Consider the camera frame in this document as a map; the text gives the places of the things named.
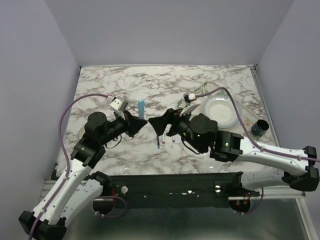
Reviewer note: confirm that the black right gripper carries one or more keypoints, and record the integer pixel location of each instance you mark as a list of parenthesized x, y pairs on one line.
[(170, 116)]

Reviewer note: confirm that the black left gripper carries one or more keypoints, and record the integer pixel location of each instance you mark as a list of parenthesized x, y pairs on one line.
[(132, 124)]

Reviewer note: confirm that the blue transparent gel pen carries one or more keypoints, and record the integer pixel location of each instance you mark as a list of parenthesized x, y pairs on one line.
[(158, 141)]

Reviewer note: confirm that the light blue rectangular block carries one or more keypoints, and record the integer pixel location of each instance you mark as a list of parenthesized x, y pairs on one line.
[(141, 109)]

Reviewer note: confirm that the light blue eraser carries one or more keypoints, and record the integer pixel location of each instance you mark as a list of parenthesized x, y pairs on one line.
[(167, 129)]

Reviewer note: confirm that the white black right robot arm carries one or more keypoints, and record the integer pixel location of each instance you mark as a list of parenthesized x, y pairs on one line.
[(285, 167)]

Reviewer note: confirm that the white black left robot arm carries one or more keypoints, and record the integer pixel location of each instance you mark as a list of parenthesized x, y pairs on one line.
[(50, 218)]

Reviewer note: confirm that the teal bowl white inside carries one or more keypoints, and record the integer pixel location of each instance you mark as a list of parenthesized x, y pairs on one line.
[(81, 132)]

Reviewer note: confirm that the white plate blue rim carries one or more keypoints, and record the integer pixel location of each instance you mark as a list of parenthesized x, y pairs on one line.
[(221, 109)]

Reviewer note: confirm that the floral leaf pattern tray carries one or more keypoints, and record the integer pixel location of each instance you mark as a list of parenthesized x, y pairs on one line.
[(248, 116)]

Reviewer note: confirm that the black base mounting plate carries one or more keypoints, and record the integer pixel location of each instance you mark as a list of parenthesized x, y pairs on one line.
[(169, 190)]

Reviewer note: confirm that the dark blue mug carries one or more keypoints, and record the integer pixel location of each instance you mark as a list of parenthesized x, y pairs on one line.
[(259, 128)]

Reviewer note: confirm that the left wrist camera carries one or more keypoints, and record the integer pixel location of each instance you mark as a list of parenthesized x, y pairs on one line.
[(119, 104)]

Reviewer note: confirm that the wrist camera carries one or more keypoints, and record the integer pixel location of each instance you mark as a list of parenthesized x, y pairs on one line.
[(119, 104), (191, 103)]

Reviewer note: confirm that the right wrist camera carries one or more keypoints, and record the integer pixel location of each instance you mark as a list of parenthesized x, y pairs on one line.
[(191, 103)]

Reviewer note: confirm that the aluminium frame rail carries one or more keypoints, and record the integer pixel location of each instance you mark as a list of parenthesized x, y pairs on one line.
[(254, 72)]

